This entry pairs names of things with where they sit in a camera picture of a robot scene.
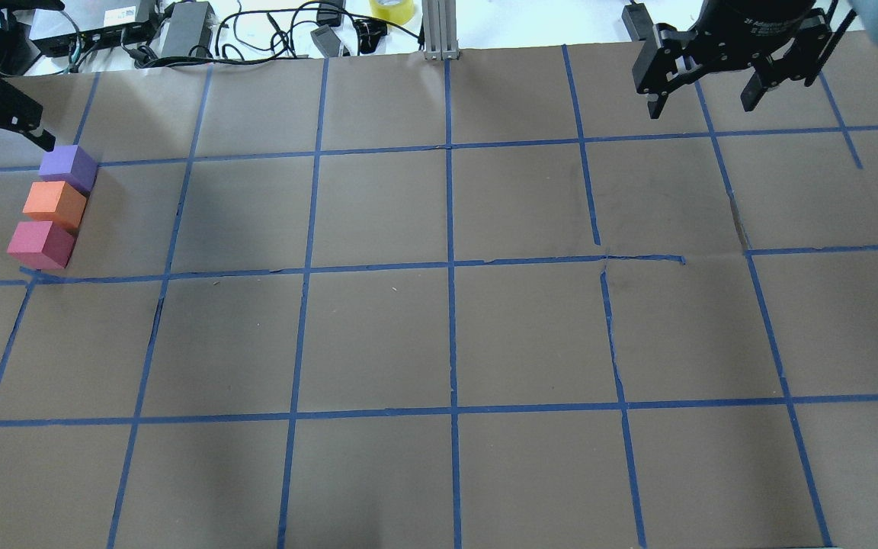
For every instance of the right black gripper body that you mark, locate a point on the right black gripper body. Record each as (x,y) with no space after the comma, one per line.
(744,19)

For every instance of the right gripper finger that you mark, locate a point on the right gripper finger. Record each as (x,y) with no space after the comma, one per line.
(792,50)
(664,64)

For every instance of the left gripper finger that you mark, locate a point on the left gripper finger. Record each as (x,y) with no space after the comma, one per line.
(21,114)

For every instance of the orange foam block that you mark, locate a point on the orange foam block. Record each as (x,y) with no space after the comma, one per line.
(57,202)

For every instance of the black power adapter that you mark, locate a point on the black power adapter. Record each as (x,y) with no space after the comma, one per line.
(638,21)

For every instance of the purple foam block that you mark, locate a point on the purple foam block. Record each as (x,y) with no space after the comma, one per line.
(71,164)

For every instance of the grey network box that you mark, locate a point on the grey network box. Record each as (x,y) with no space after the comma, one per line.
(107,24)

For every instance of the red foam block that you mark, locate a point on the red foam block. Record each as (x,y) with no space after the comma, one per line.
(42,245)

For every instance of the black power brick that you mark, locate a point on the black power brick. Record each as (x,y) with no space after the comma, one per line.
(189,29)

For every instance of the yellow tape roll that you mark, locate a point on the yellow tape roll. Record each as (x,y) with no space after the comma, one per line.
(397,12)

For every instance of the aluminium frame post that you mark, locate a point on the aluminium frame post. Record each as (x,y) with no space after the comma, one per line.
(439,30)

